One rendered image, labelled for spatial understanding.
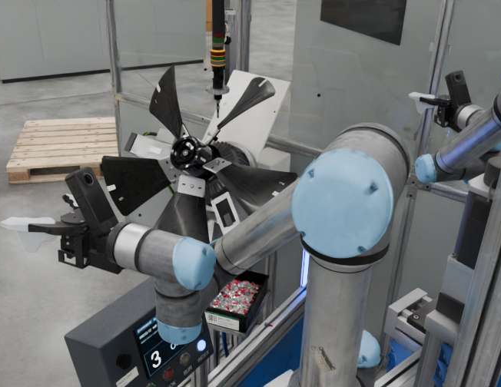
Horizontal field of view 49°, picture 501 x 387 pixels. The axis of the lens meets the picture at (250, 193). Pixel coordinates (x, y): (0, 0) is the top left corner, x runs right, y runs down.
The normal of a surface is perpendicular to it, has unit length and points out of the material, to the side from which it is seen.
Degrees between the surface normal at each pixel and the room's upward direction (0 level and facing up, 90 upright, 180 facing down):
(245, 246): 87
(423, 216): 90
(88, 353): 90
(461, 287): 90
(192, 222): 49
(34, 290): 0
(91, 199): 58
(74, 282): 0
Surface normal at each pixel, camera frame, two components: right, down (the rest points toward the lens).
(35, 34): 0.47, 0.43
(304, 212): -0.40, 0.30
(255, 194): -0.01, -0.66
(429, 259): -0.58, 0.37
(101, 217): 0.81, -0.32
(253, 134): -0.43, -0.29
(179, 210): 0.28, -0.18
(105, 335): -0.18, -0.93
